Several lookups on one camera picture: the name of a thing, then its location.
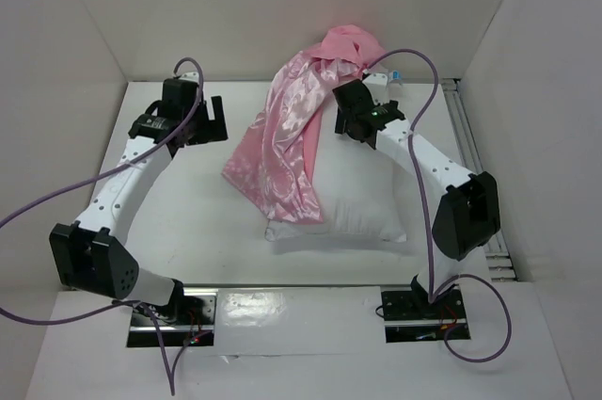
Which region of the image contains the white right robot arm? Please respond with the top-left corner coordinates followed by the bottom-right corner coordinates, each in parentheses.
top-left (333, 78), bottom-right (500, 317)

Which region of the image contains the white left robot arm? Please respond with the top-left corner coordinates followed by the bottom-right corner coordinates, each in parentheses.
top-left (49, 74), bottom-right (228, 324)

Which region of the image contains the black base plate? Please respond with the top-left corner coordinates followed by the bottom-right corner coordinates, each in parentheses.
top-left (126, 287), bottom-right (218, 348)
top-left (374, 288), bottom-right (470, 344)

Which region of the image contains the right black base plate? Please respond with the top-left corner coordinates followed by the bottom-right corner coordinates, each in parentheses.
top-left (374, 288), bottom-right (470, 344)

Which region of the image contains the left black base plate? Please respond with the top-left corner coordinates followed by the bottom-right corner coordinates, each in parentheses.
top-left (126, 287), bottom-right (218, 348)

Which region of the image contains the pink satin pillowcase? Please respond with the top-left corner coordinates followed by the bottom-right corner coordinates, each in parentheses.
top-left (222, 24), bottom-right (384, 225)

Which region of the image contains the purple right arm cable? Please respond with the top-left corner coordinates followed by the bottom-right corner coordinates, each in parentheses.
top-left (359, 47), bottom-right (513, 363)

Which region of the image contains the white pillow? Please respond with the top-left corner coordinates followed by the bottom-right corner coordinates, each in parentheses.
top-left (264, 97), bottom-right (406, 243)

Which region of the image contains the aluminium frame rail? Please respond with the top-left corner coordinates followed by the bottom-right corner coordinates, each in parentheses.
top-left (442, 79), bottom-right (518, 282)

